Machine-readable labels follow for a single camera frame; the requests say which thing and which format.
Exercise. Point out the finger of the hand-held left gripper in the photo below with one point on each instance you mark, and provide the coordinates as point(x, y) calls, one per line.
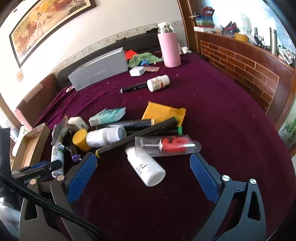
point(46, 167)

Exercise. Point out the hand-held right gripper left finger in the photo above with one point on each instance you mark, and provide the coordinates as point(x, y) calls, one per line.
point(81, 178)

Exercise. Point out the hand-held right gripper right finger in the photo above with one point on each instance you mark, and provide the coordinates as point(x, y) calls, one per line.
point(203, 178)

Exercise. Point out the slim white spray bottle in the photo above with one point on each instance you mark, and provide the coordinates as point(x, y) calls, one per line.
point(56, 157)

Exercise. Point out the black marker purple cap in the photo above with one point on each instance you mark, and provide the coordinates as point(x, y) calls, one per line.
point(74, 157)

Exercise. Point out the brown cardboard box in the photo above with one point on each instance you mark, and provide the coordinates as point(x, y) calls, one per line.
point(27, 150)

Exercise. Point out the black plastic packet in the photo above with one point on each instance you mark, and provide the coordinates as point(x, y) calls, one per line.
point(59, 132)

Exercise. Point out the white bottle grey cap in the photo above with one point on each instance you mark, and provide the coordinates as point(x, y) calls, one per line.
point(99, 138)

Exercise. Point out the clear packet red item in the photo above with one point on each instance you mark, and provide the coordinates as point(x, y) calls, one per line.
point(171, 144)

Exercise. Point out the white power adapter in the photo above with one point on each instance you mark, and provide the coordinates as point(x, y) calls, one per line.
point(77, 122)

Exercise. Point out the black marker green cap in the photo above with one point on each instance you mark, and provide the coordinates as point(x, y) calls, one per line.
point(171, 132)

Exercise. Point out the white bottle black print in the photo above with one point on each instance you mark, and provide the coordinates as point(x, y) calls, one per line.
point(145, 166)

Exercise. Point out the teal tissue pack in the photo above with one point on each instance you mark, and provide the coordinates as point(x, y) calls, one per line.
point(107, 116)

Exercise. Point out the long black pen yellow tip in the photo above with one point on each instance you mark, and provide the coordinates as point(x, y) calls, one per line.
point(138, 135)

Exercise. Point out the black marker yellow end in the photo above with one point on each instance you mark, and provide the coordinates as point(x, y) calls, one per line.
point(129, 122)

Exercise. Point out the yellow pouch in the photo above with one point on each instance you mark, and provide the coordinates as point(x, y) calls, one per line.
point(161, 111)

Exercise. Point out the maroon velvet blanket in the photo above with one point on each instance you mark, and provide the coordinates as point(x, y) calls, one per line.
point(208, 115)

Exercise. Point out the pink white braided cloth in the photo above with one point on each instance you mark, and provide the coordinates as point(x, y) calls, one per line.
point(69, 89)

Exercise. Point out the green potted plant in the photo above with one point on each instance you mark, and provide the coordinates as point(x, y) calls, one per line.
point(289, 132)

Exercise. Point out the short black marker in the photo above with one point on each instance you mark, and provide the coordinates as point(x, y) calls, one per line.
point(134, 88)

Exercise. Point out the white pill bottle red label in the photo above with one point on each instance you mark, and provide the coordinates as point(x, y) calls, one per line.
point(158, 83)

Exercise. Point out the grey cardboard shoe box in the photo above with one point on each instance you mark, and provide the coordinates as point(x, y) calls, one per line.
point(97, 69)

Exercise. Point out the wooden brick-pattern cabinet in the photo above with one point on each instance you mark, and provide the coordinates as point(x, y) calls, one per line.
point(242, 67)

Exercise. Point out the white charger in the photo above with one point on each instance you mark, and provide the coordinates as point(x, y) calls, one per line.
point(136, 71)

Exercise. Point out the pink blister pack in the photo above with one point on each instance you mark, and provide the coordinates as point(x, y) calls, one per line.
point(151, 69)

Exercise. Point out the small blue item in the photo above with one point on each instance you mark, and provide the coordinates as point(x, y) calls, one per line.
point(144, 63)

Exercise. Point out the framed horse painting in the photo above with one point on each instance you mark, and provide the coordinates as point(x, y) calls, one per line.
point(46, 23)

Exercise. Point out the red paper piece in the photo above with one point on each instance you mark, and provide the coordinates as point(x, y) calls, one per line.
point(130, 54)

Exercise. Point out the pink thermos bottle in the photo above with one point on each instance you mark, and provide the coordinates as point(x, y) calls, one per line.
point(170, 48)

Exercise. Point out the green cloth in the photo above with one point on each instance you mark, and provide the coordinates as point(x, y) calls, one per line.
point(143, 58)

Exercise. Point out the yellow box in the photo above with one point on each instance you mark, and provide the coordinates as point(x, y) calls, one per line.
point(241, 37)

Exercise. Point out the steel thermos flask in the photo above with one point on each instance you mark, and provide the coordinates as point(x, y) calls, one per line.
point(273, 41)

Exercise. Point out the colourful box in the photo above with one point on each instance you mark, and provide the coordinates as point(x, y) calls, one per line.
point(204, 18)

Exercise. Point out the white plastic jar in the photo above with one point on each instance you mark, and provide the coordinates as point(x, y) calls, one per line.
point(247, 23)

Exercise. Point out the small wall sticker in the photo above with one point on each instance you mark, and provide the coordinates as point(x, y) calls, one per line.
point(20, 76)

